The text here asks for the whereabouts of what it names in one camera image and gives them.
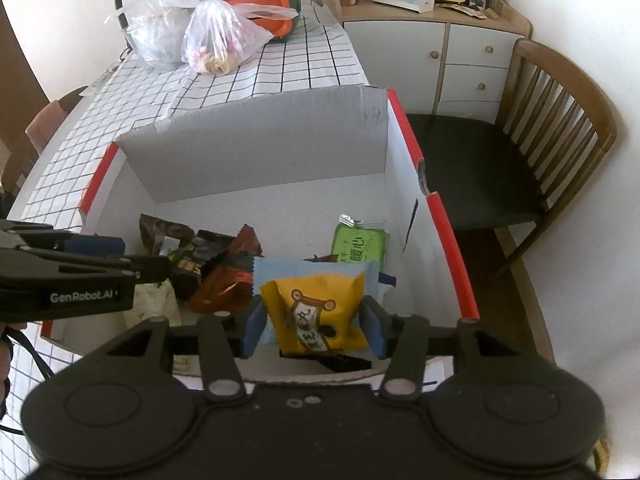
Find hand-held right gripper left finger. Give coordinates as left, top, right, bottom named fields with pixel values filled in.
left=102, top=305, right=271, bottom=404

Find small red-brown snack packet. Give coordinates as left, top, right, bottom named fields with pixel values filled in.
left=229, top=224, right=264, bottom=259

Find white plastic bag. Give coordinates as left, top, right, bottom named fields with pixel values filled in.
left=105, top=0, right=201, bottom=68

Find brown wooden chair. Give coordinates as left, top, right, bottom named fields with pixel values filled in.
left=0, top=135, right=38, bottom=192

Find dark wooden chair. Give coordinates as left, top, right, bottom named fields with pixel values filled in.
left=59, top=85, right=92, bottom=112

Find green snack packet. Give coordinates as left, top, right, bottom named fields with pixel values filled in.
left=330, top=214, right=390, bottom=273

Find yellow snack packet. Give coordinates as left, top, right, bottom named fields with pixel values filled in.
left=260, top=272, right=371, bottom=358

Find red and white cardboard box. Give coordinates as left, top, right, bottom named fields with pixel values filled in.
left=40, top=85, right=481, bottom=386

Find pale cream snack packet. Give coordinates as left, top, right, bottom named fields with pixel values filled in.
left=122, top=280, right=183, bottom=326

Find white sideboard cabinet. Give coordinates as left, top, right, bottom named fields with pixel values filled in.
left=320, top=0, right=533, bottom=121

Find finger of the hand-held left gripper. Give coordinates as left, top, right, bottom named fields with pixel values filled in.
left=25, top=252, right=172, bottom=283
left=0, top=218, right=126, bottom=258

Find clear plastic bag of snacks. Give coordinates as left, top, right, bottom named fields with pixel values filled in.
left=182, top=0, right=298, bottom=77

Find dark brown snack packet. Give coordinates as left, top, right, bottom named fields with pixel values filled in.
left=138, top=213, right=196, bottom=256

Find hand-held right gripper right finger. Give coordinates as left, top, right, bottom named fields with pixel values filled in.
left=357, top=296, right=526, bottom=404

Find orange-brown snack packet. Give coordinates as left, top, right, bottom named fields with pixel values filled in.
left=187, top=262, right=256, bottom=316

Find black snack packet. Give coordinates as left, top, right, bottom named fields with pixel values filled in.
left=167, top=230, right=236, bottom=286

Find white checked tablecloth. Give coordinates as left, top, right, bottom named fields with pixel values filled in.
left=0, top=0, right=373, bottom=411

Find wooden chair with black seat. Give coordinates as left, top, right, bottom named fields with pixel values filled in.
left=405, top=37, right=618, bottom=276

